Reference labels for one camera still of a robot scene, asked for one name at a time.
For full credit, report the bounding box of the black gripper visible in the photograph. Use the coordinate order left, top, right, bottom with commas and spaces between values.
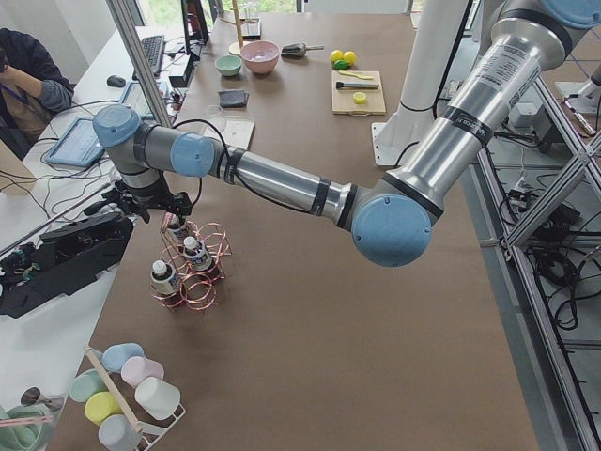
101, 180, 193, 223

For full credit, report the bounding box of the tea bottle white cap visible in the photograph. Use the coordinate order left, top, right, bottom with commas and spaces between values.
150, 259, 181, 305
167, 215, 190, 247
181, 236, 221, 283

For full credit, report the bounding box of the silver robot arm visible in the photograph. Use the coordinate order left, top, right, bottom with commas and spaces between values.
93, 1, 600, 267

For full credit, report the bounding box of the blue teach pendant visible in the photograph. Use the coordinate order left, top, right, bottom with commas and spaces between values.
44, 117, 104, 168
119, 81, 170, 120

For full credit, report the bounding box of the black open case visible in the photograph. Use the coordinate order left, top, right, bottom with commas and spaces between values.
1, 212, 133, 319

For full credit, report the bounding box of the clear wine glass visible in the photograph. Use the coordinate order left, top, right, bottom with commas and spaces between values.
205, 105, 226, 131

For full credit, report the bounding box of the cream rabbit tray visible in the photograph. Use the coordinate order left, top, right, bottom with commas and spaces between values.
211, 116, 254, 150

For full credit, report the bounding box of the black computer mouse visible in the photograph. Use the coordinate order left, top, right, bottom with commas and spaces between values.
106, 75, 126, 88

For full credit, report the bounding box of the grey folded cloth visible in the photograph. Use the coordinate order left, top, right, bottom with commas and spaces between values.
218, 89, 249, 108

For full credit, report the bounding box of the black keyboard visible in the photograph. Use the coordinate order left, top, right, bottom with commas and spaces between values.
141, 35, 165, 79

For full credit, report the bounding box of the seated person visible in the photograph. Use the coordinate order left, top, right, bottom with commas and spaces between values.
1, 28, 74, 160

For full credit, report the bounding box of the green bowl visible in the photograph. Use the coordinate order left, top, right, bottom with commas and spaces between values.
215, 54, 242, 77

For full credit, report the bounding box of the pink cup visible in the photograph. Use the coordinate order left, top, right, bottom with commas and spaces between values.
120, 356, 164, 388

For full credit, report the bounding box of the black monitor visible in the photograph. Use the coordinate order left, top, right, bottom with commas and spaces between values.
180, 0, 209, 61

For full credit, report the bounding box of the pink bowl of ice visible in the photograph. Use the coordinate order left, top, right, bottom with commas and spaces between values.
240, 40, 280, 75

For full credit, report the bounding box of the green cup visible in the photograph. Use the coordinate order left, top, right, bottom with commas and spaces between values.
69, 368, 107, 403

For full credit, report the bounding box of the white cup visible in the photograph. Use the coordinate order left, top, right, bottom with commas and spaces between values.
134, 377, 181, 420

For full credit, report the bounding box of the wooden cup tree stand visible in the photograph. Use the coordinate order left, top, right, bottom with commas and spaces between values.
220, 1, 256, 55

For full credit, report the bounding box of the yellow cup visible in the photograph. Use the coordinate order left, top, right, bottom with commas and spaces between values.
85, 391, 123, 426

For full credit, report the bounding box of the clear glass mug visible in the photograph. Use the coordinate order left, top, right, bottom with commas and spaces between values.
239, 1, 261, 39

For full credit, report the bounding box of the steel ice scoop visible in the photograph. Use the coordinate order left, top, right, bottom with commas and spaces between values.
281, 43, 325, 59

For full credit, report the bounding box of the light blue cup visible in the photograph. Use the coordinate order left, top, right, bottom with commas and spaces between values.
98, 414, 142, 451

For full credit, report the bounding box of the yellow lemon half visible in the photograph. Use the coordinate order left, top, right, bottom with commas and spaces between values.
353, 92, 367, 104

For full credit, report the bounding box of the bamboo cutting board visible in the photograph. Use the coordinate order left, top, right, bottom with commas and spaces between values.
331, 70, 386, 116

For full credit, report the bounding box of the whole yellow lemon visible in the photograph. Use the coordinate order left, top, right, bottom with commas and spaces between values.
330, 49, 344, 64
343, 51, 357, 67

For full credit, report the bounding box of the yellow plastic knife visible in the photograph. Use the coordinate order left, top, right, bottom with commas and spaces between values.
338, 70, 374, 80

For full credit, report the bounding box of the copper wire bottle basket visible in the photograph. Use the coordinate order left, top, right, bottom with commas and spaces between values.
150, 213, 232, 311

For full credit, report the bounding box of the aluminium frame post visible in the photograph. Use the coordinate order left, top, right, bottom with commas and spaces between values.
106, 0, 171, 128

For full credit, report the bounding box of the white wire cup rack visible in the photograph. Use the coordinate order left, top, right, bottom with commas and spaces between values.
85, 347, 187, 450

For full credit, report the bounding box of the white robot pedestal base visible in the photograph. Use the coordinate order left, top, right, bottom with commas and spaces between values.
372, 0, 478, 167

